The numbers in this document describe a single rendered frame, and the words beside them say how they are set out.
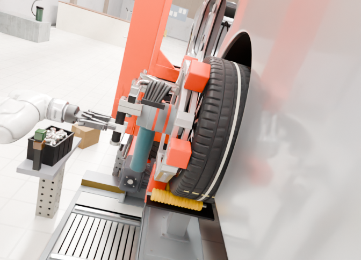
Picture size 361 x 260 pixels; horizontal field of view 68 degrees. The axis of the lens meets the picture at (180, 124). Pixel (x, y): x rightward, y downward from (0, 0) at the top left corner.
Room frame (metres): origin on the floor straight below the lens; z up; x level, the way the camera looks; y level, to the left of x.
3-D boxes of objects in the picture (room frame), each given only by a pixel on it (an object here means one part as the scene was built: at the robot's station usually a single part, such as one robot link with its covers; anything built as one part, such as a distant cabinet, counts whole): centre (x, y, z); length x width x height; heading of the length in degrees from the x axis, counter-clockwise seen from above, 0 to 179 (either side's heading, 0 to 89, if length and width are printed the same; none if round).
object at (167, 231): (1.21, -0.14, 0.32); 0.40 x 0.30 x 0.28; 8
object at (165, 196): (1.08, -0.09, 0.51); 0.29 x 0.06 x 0.06; 98
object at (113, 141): (0.99, 0.24, 0.83); 0.04 x 0.04 x 0.16
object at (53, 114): (0.96, 0.47, 0.83); 0.09 x 0.06 x 0.09; 7
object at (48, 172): (1.26, 0.62, 0.44); 0.43 x 0.17 x 0.03; 8
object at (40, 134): (1.06, 0.59, 0.64); 0.04 x 0.04 x 0.04; 8
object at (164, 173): (1.19, 0.03, 0.85); 0.54 x 0.07 x 0.54; 8
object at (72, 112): (0.97, 0.39, 0.83); 0.09 x 0.08 x 0.07; 97
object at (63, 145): (1.21, 0.61, 0.51); 0.20 x 0.14 x 0.13; 179
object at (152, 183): (1.19, -0.01, 0.48); 0.16 x 0.12 x 0.17; 98
